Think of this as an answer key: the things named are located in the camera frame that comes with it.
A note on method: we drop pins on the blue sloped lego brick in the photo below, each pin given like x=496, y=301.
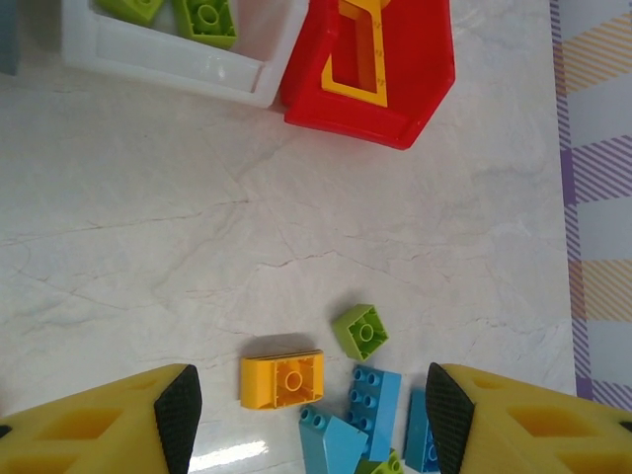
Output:
x=336, y=444

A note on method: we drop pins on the white plastic bin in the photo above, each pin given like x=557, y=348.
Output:
x=173, y=64

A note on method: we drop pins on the red plastic bin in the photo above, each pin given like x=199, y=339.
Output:
x=419, y=74

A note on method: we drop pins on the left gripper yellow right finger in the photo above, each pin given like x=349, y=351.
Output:
x=518, y=429

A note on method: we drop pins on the long blue lego brick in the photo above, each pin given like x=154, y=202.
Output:
x=387, y=410

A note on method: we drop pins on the grey-blue plastic bin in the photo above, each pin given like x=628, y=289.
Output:
x=7, y=39

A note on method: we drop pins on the yellow lego window frame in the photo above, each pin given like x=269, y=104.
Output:
x=353, y=91

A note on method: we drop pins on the long green lego brick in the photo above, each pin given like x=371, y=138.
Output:
x=390, y=465

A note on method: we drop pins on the small square green lego brick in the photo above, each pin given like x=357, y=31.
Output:
x=345, y=328

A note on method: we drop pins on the yellow curved lego brick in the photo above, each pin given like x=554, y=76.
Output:
x=254, y=382

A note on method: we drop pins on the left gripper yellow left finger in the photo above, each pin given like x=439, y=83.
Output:
x=99, y=434

